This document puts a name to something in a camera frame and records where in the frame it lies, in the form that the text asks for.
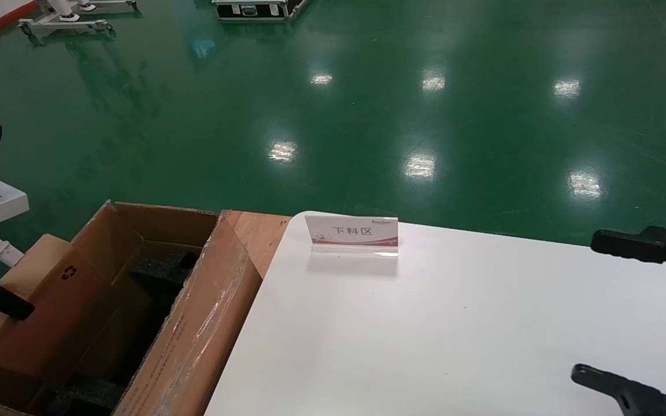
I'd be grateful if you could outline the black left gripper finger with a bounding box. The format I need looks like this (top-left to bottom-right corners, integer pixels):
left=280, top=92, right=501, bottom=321
left=0, top=282, right=36, bottom=322

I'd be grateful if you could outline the acrylic sign with red stripe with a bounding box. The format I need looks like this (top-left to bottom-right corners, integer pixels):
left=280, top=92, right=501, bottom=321
left=304, top=215, right=399, bottom=259

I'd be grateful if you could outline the black flight case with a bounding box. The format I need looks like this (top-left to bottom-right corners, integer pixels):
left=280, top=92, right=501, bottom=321
left=213, top=0, right=310, bottom=22

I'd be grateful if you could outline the black foam insert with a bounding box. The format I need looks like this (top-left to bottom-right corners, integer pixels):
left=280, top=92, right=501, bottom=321
left=128, top=247, right=202, bottom=291
left=47, top=374, right=131, bottom=416

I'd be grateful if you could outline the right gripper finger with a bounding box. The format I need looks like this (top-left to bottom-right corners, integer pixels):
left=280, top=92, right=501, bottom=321
left=570, top=364, right=666, bottom=416
left=590, top=225, right=666, bottom=289

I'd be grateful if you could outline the white wheeled robot stand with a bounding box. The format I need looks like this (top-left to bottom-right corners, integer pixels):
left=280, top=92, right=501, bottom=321
left=18, top=0, right=140, bottom=41

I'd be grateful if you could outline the large brown cardboard box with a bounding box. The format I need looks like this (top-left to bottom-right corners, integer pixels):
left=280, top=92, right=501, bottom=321
left=0, top=200, right=264, bottom=416

